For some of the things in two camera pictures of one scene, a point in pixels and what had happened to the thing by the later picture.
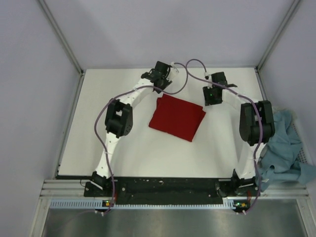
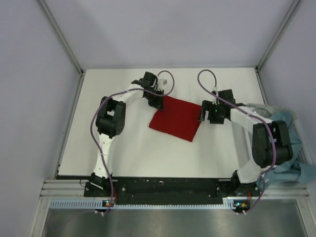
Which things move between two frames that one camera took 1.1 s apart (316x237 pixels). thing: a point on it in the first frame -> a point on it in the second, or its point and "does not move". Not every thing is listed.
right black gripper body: x=209 y=96 -> x=215 y=114
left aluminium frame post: x=61 y=36 does not move
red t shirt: x=177 y=117 does not move
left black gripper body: x=164 y=82 -> x=154 y=99
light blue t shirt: x=279 y=158 does not move
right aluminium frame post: x=293 y=6 does not move
